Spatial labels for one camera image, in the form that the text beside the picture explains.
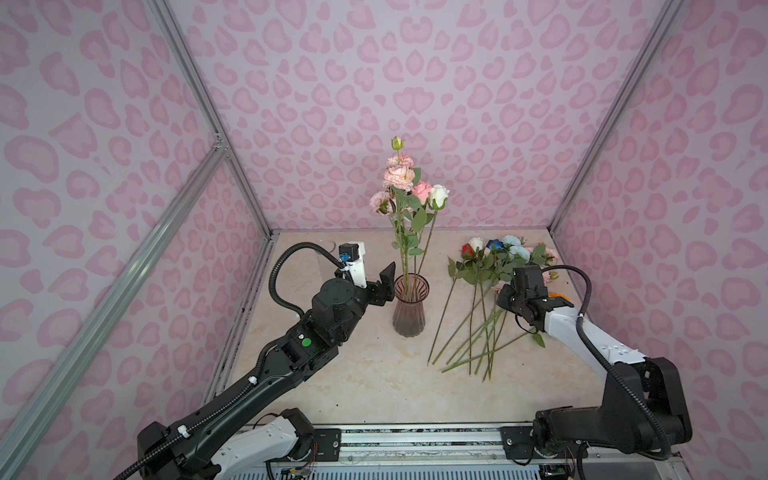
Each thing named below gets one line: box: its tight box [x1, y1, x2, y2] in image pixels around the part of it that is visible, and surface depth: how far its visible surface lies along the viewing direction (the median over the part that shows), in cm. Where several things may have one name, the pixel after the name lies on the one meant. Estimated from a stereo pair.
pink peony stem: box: [369, 190, 396, 216], surface depth 81 cm
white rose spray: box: [469, 237, 483, 252], surface depth 109 cm
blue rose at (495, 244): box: [486, 239, 504, 251], surface depth 112 cm
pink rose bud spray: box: [383, 136, 427, 282], surface depth 73 cm
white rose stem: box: [417, 184, 450, 277], surface depth 72 cm
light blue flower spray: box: [501, 235, 531, 263], surface depth 106 cm
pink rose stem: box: [412, 180, 432, 205], surface depth 72 cm
